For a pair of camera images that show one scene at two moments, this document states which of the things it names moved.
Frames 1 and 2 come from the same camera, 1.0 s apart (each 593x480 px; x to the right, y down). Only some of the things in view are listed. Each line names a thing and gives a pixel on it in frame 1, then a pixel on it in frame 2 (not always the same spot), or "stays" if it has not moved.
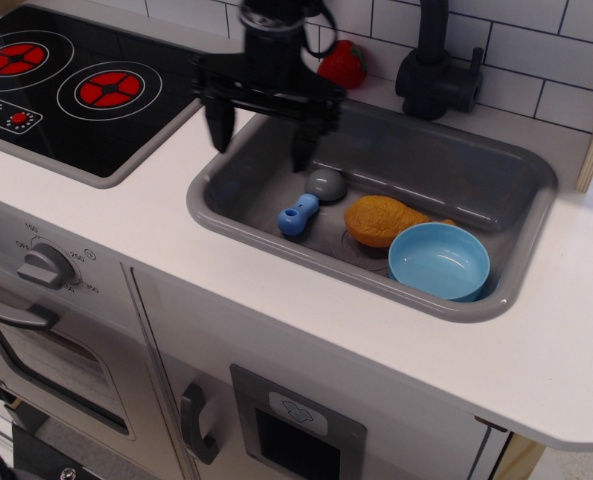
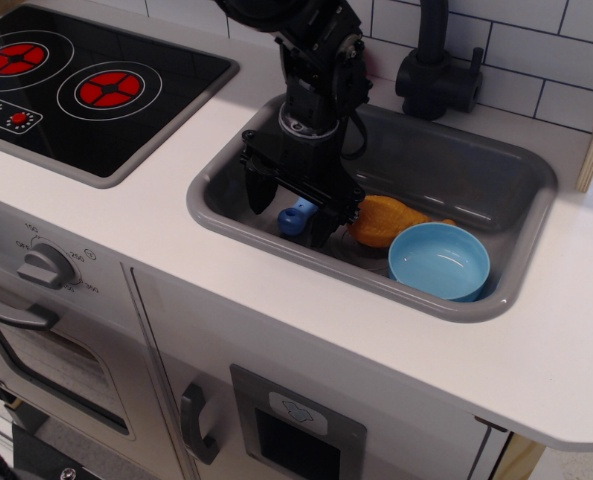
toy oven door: [88, 393] stays
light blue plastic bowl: [441, 260] stays
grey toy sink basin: [500, 190] stays
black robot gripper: [271, 71] to [304, 157]
